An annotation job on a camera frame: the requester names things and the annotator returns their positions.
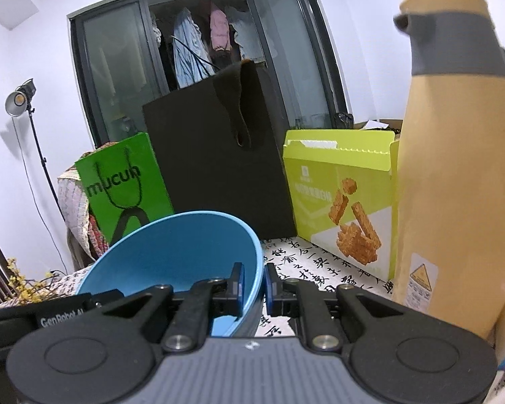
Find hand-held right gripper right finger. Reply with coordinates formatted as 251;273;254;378
265;263;405;352

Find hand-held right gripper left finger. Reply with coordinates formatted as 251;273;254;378
102;262;245;352

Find blue bowl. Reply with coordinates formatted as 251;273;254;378
73;210;264;337

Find yellow flower branch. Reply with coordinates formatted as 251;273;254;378
6;257;80;304

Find calligraphy printed tablecloth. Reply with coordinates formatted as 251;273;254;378
0;236;405;339

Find yellow-green snack box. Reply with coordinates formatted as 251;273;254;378
283;130;400;282

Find white quilted cloth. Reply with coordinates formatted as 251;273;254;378
58;168;93;262

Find black paper bag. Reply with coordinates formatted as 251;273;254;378
142;61;297;238

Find green paper bag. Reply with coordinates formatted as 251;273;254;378
74;132;175;245

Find pile of cardboard boxes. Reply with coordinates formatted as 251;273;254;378
349;118;405;144

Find yellow thermos jug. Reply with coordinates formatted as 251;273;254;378
391;0;505;339

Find studio lamp on stand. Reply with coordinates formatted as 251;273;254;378
5;78;66;220

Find hanging light blue shirt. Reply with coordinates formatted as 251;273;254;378
172;6;213;89

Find dark framed sliding glass door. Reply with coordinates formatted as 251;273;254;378
67;0;354;152

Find hanging white garment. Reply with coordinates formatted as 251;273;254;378
227;6;266;62

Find hanging pink garment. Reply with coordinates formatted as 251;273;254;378
209;2;230;53

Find black lamp cable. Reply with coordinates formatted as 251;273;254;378
19;120;68;274

